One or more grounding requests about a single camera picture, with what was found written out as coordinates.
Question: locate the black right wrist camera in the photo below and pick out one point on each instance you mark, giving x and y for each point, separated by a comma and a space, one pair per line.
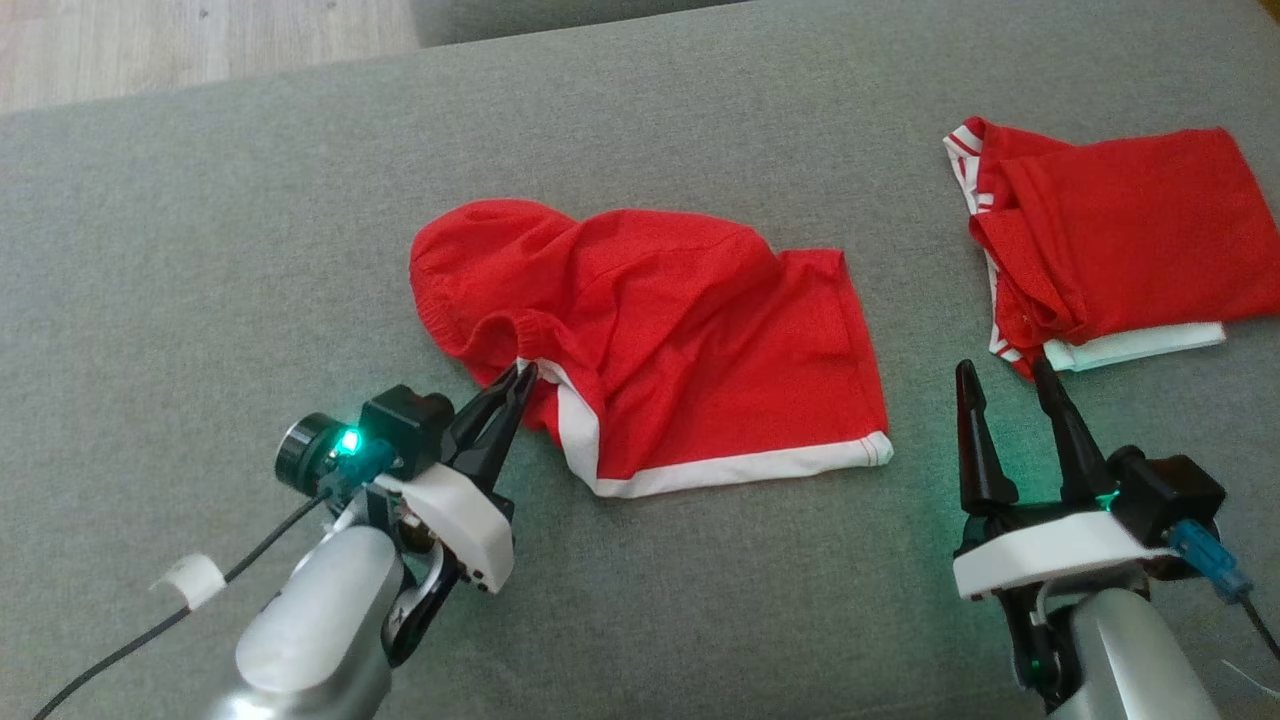
1170, 500

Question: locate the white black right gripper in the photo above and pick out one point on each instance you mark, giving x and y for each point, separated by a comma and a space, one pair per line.
1050, 555

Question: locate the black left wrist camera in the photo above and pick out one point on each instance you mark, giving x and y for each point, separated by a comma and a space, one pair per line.
400, 425

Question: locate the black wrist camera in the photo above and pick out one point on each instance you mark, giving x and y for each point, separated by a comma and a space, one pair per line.
1170, 500
400, 425

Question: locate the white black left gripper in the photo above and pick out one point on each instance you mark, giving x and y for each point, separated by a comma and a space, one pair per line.
460, 520

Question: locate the grey fabric sofa cushion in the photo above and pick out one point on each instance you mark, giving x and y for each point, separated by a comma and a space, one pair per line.
560, 15

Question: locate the red white Bulls jersey shirt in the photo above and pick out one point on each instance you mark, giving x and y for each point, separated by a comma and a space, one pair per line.
1120, 230

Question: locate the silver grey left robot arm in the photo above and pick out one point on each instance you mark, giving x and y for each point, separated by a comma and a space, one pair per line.
310, 630

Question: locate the red white Bulls shorts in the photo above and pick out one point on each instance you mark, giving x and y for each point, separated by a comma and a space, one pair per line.
680, 340

